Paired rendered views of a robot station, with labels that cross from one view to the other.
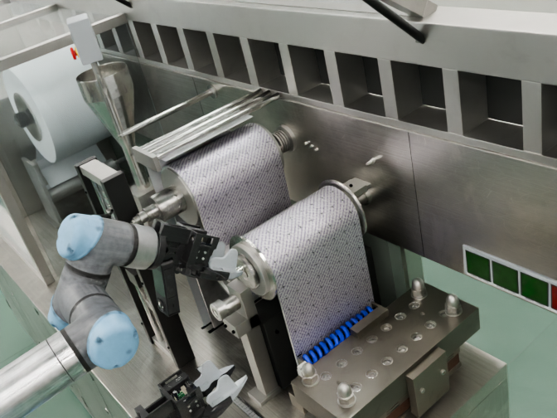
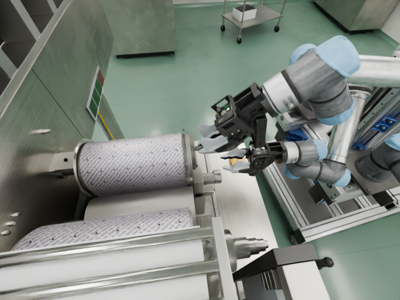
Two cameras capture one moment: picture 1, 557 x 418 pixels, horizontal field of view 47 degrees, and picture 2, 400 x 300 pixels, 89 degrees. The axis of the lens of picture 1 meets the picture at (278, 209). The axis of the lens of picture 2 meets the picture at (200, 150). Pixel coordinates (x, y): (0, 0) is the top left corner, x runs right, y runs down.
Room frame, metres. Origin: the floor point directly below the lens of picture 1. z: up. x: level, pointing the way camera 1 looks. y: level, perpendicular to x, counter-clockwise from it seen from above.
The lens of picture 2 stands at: (1.33, 0.24, 1.70)
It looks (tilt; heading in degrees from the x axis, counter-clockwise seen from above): 55 degrees down; 204
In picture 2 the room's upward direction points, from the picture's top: straight up
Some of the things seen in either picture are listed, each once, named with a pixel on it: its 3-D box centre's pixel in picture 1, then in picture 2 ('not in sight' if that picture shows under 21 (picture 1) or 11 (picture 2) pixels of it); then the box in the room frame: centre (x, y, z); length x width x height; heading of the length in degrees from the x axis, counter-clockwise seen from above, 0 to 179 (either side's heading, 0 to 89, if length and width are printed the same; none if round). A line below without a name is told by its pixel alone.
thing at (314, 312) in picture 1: (331, 306); not in sight; (1.09, -0.06, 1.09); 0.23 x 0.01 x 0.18; 122
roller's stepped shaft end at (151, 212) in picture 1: (144, 216); (249, 246); (1.24, 0.29, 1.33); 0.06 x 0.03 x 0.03; 122
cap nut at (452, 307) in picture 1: (452, 303); not in sight; (1.05, -0.31, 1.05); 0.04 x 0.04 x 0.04
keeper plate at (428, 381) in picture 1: (429, 382); not in sight; (0.93, -0.21, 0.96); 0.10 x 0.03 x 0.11; 122
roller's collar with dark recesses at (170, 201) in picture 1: (167, 203); (213, 252); (1.27, 0.23, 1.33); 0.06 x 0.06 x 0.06; 32
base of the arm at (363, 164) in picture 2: not in sight; (378, 163); (0.52, 0.81, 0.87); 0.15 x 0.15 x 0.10
